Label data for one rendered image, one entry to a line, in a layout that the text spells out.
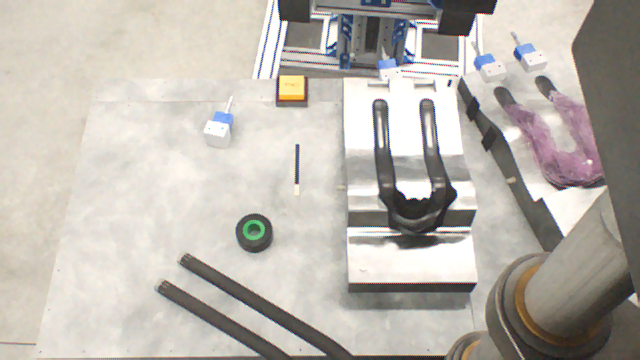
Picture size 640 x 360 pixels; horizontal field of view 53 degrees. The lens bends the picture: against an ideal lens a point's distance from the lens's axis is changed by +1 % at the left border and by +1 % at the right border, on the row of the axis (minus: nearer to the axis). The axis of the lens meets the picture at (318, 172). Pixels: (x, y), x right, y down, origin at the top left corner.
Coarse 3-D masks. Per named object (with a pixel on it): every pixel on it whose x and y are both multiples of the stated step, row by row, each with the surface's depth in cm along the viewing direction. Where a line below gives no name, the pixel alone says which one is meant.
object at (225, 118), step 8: (232, 96) 154; (216, 112) 151; (224, 112) 152; (208, 120) 148; (216, 120) 150; (224, 120) 150; (232, 120) 152; (208, 128) 147; (216, 128) 147; (224, 128) 147; (208, 136) 147; (216, 136) 146; (224, 136) 146; (208, 144) 151; (216, 144) 150; (224, 144) 149
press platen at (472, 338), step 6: (480, 330) 80; (486, 330) 80; (462, 336) 79; (468, 336) 79; (474, 336) 79; (480, 336) 79; (456, 342) 79; (462, 342) 78; (468, 342) 78; (474, 342) 78; (456, 348) 78; (462, 348) 78; (468, 348) 77; (450, 354) 78; (456, 354) 78; (462, 354) 77; (468, 354) 77
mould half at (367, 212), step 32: (352, 96) 147; (384, 96) 147; (416, 96) 147; (448, 96) 147; (352, 128) 143; (416, 128) 143; (448, 128) 143; (352, 160) 138; (416, 160) 138; (448, 160) 138; (352, 192) 129; (416, 192) 129; (352, 224) 132; (384, 224) 132; (448, 224) 132; (352, 256) 130; (384, 256) 130; (416, 256) 130; (448, 256) 130; (352, 288) 130; (384, 288) 131; (416, 288) 131; (448, 288) 131
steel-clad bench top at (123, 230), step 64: (128, 128) 153; (192, 128) 153; (256, 128) 154; (320, 128) 154; (128, 192) 145; (192, 192) 145; (256, 192) 145; (320, 192) 145; (512, 192) 145; (64, 256) 137; (128, 256) 137; (256, 256) 137; (320, 256) 137; (512, 256) 137; (64, 320) 130; (128, 320) 130; (192, 320) 130; (256, 320) 130; (320, 320) 130; (384, 320) 130; (448, 320) 130
